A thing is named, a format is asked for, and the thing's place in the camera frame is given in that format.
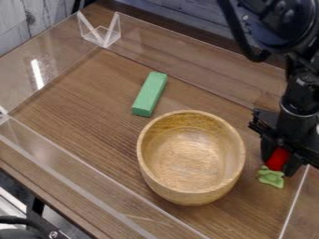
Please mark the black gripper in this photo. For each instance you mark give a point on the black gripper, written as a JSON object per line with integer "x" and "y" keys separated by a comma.
{"x": 289, "y": 131}

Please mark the red plush fruit green stem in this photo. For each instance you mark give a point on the red plush fruit green stem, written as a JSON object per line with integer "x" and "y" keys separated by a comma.
{"x": 272, "y": 171}

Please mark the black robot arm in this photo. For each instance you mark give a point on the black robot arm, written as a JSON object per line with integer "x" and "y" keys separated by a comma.
{"x": 284, "y": 27}

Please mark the wooden bowl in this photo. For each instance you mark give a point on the wooden bowl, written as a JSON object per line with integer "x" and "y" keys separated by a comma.
{"x": 192, "y": 156}

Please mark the green rectangular block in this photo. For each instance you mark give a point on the green rectangular block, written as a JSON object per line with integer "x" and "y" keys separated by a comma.
{"x": 150, "y": 94}

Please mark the clear acrylic front wall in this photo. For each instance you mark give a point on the clear acrylic front wall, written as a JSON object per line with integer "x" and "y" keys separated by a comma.
{"x": 106, "y": 208}

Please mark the clear acrylic corner bracket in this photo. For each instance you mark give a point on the clear acrylic corner bracket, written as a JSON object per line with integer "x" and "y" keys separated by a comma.
{"x": 102, "y": 36}

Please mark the black table leg frame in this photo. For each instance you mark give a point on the black table leg frame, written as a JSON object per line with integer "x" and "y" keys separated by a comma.
{"x": 38, "y": 227}

